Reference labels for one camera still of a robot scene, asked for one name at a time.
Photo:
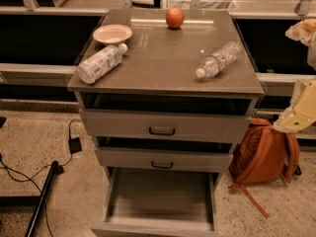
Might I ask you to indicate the grey drawer cabinet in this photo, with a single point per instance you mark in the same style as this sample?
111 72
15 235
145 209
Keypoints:
158 75

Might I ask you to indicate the white bowl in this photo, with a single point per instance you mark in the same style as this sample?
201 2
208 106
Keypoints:
112 34

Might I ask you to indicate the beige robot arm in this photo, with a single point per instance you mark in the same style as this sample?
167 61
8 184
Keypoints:
305 32

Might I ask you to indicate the clear plastic water bottle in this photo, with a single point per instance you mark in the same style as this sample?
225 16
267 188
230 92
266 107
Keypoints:
213 64

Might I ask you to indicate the orange backpack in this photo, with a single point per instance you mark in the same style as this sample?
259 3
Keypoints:
263 155

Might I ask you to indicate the grey open bottom drawer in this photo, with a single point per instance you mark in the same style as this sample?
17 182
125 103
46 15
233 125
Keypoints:
156 203

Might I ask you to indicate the orange fruit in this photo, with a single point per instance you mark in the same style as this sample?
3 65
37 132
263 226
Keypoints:
174 18

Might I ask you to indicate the black power adapter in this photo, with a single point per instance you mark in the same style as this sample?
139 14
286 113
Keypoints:
74 145

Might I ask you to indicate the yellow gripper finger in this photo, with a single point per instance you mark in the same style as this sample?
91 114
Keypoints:
302 110

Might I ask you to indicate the metal railing frame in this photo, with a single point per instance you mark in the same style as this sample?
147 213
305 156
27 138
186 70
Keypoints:
46 75

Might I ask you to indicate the blue labelled plastic bottle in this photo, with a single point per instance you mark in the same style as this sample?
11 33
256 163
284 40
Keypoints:
95 67

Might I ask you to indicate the black metal stand leg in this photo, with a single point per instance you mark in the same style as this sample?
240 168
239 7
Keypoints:
38 202

